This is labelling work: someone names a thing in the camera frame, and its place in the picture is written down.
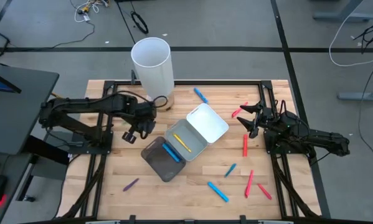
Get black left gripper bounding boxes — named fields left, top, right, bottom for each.
left=121, top=103, right=158, bottom=144

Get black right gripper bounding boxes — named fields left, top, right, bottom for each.
left=236, top=100, right=276, bottom=140

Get blue highlighter marker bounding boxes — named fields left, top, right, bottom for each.
left=193, top=87, right=209, bottom=105
left=207, top=181, right=230, bottom=203
left=161, top=142, right=181, bottom=163

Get yellow highlighter marker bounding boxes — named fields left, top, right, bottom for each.
left=172, top=133, right=193, bottom=153

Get purple highlighter marker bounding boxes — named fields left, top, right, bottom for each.
left=122, top=177, right=140, bottom=192

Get smoky transparent plastic bin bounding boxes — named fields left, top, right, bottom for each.
left=141, top=136, right=187, bottom=183

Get white plastic bin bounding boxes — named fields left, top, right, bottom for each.
left=186, top=103, right=230, bottom=144

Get grey plastic bin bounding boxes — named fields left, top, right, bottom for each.
left=164, top=118, right=209, bottom=162

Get teal highlighter marker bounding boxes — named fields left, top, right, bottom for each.
left=224, top=162, right=237, bottom=178

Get tall white cylinder shade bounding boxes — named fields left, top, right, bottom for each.
left=130, top=37, right=176, bottom=100

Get grey desk foot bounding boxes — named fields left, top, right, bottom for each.
left=338, top=85, right=373, bottom=102
left=313, top=0, right=373, bottom=23

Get black desk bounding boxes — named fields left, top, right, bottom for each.
left=0, top=63, right=60, bottom=156

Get dark grey side desk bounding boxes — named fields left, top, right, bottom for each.
left=0, top=151, right=34, bottom=224

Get black aluminium table frame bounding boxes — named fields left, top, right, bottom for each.
left=57, top=79, right=332, bottom=224

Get white floor cable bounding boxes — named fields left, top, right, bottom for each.
left=328, top=0, right=373, bottom=68

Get coiled black cable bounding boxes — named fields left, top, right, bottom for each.
left=130, top=11, right=149, bottom=35

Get thin black floor cable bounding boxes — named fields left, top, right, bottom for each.
left=357, top=52, right=373, bottom=175
left=0, top=21, right=96, bottom=62

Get white and yellow cable bundle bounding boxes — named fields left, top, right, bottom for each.
left=69, top=0, right=111, bottom=24

